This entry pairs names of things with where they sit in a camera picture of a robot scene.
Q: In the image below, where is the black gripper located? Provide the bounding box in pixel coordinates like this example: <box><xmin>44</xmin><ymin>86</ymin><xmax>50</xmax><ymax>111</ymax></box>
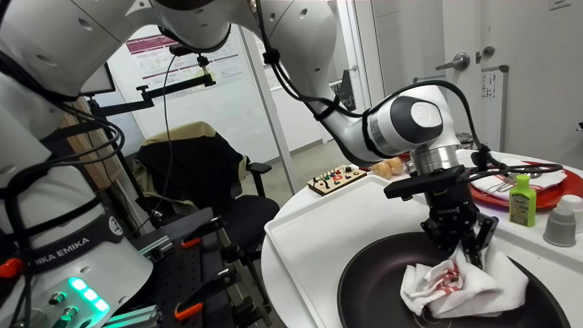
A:
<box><xmin>422</xmin><ymin>184</ymin><xmax>500</xmax><ymax>270</ymax></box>

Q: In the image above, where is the white red-striped tea towel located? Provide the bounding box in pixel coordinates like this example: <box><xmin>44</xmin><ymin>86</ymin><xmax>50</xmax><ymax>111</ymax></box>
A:
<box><xmin>400</xmin><ymin>244</ymin><xmax>531</xmax><ymax>321</ymax></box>

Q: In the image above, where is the dark nonstick frying pan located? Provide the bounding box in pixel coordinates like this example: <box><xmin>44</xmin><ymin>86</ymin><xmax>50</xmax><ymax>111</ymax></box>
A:
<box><xmin>336</xmin><ymin>230</ymin><xmax>573</xmax><ymax>328</ymax></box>

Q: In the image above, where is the green squeeze bottle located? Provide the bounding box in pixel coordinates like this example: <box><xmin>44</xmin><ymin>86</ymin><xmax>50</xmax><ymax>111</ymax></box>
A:
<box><xmin>509</xmin><ymin>173</ymin><xmax>540</xmax><ymax>230</ymax></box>

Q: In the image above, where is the tan bread rolls bunch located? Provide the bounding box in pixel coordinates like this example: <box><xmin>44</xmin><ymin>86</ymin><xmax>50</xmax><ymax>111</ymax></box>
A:
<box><xmin>371</xmin><ymin>155</ymin><xmax>409</xmax><ymax>181</ymax></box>

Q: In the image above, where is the grey plastic cup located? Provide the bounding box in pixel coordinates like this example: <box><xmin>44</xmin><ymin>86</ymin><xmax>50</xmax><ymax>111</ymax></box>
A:
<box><xmin>542</xmin><ymin>193</ymin><xmax>583</xmax><ymax>250</ymax></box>

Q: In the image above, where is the red plate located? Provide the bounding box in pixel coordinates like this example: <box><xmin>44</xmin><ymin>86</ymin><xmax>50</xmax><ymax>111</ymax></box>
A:
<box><xmin>471</xmin><ymin>159</ymin><xmax>583</xmax><ymax>214</ymax></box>

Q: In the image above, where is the white striped napkin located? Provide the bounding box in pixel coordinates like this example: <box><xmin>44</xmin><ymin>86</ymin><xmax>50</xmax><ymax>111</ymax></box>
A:
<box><xmin>485</xmin><ymin>153</ymin><xmax>571</xmax><ymax>192</ymax></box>

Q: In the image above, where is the white door notice panel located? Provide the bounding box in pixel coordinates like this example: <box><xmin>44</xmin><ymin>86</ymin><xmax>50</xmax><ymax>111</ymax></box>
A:
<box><xmin>480</xmin><ymin>62</ymin><xmax>511</xmax><ymax>153</ymax></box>

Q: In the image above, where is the silver door knob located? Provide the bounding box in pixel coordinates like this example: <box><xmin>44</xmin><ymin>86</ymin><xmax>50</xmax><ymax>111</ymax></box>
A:
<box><xmin>474</xmin><ymin>44</ymin><xmax>498</xmax><ymax>64</ymax></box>

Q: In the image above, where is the black office chair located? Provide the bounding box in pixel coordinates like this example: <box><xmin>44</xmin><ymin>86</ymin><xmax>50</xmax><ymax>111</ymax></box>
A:
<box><xmin>130</xmin><ymin>121</ymin><xmax>281</xmax><ymax>257</ymax></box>

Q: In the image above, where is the beige jacket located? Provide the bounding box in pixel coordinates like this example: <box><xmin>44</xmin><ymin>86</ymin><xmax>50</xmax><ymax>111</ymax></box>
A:
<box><xmin>148</xmin><ymin>119</ymin><xmax>223</xmax><ymax>146</ymax></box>

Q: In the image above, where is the white poster purple banner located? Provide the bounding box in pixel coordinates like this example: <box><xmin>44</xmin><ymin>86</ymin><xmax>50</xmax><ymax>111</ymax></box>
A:
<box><xmin>125</xmin><ymin>33</ymin><xmax>243</xmax><ymax>80</ymax></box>

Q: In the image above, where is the black framed light panel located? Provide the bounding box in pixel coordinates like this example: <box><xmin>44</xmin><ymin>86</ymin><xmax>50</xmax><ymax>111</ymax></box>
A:
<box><xmin>79</xmin><ymin>62</ymin><xmax>117</xmax><ymax>99</ymax></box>

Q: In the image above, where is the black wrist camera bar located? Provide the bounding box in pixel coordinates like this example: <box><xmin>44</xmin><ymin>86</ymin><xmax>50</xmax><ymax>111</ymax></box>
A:
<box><xmin>383</xmin><ymin>166</ymin><xmax>471</xmax><ymax>201</ymax></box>

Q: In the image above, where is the wooden switch busy board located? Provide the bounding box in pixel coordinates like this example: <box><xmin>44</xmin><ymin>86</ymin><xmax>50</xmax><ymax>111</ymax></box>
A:
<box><xmin>307</xmin><ymin>162</ymin><xmax>371</xmax><ymax>197</ymax></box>

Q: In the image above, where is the silver door lever handle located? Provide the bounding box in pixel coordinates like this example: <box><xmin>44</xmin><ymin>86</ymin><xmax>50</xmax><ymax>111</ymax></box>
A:
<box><xmin>434</xmin><ymin>51</ymin><xmax>473</xmax><ymax>73</ymax></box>

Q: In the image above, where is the black frame with orange clamps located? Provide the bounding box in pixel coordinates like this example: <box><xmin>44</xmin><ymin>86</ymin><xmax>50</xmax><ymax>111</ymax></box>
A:
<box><xmin>134</xmin><ymin>206</ymin><xmax>281</xmax><ymax>328</ymax></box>

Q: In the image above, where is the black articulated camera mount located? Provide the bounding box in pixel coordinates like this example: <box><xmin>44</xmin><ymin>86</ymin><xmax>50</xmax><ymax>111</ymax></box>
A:
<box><xmin>90</xmin><ymin>53</ymin><xmax>217</xmax><ymax>117</ymax></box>

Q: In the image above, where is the black base cable bundle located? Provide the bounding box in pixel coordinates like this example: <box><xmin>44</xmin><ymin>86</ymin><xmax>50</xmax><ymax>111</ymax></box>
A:
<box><xmin>0</xmin><ymin>51</ymin><xmax>126</xmax><ymax>328</ymax></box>

